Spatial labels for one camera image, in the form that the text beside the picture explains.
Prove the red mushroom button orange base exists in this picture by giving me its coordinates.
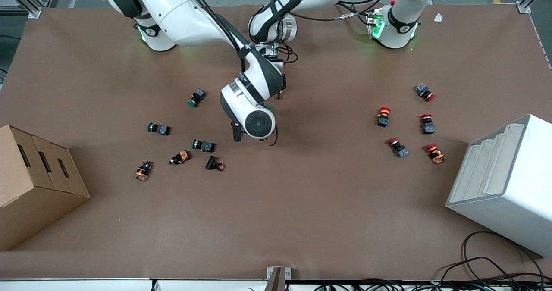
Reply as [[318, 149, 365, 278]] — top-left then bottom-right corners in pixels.
[[376, 106, 392, 128], [425, 143, 446, 165]]

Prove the green mushroom push button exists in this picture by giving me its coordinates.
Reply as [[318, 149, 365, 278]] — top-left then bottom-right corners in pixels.
[[147, 122, 171, 136], [188, 88, 207, 108], [191, 139, 215, 153]]

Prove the red mushroom button grey base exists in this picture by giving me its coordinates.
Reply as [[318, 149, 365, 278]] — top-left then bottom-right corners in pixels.
[[386, 137, 409, 159], [420, 113, 436, 135], [415, 83, 436, 102]]

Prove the metal table edge bracket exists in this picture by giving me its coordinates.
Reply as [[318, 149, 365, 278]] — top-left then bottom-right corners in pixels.
[[267, 266, 292, 291]]

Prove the black switch red tip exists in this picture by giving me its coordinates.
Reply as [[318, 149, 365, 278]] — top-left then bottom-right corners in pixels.
[[205, 155, 226, 172]]

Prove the white stepped storage box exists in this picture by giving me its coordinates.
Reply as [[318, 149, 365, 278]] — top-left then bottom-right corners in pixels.
[[445, 113, 552, 258]]

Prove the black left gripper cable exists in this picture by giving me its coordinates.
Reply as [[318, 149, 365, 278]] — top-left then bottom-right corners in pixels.
[[276, 0, 382, 64]]

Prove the white table edge rail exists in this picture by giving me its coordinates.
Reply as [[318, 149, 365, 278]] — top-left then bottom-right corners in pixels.
[[0, 278, 270, 291]]

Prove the brown cardboard box with slots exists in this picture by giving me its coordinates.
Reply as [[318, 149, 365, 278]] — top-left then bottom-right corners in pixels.
[[0, 124, 91, 252]]

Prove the black cable bundle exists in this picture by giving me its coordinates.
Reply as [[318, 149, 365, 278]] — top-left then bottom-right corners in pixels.
[[248, 278, 552, 291]]

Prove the black selector switch orange base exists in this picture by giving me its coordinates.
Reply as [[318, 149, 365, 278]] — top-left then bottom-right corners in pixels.
[[169, 150, 191, 166]]

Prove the black push button orange base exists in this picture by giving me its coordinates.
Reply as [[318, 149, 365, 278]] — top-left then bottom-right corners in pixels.
[[134, 160, 154, 182]]

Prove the black looped cable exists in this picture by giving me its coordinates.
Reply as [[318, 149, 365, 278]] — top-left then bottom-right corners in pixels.
[[436, 231, 546, 283]]

